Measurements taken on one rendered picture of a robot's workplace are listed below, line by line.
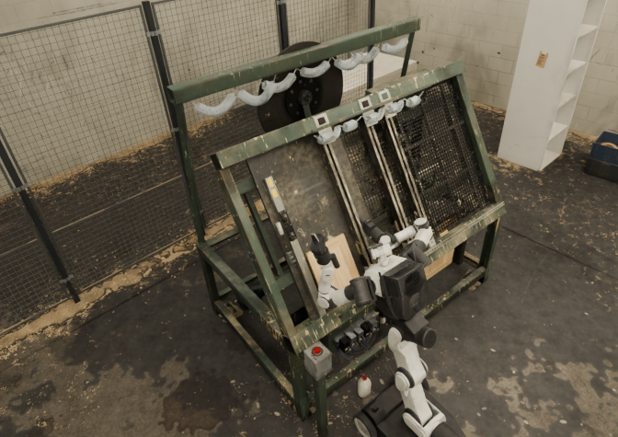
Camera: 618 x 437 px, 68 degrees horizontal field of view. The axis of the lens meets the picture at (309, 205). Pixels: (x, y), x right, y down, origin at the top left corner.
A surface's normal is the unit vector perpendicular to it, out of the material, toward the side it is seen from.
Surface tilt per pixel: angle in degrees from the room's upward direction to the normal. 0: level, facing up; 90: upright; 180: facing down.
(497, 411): 0
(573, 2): 90
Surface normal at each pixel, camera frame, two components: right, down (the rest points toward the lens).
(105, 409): -0.06, -0.81
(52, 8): 0.67, 0.40
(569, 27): -0.74, 0.42
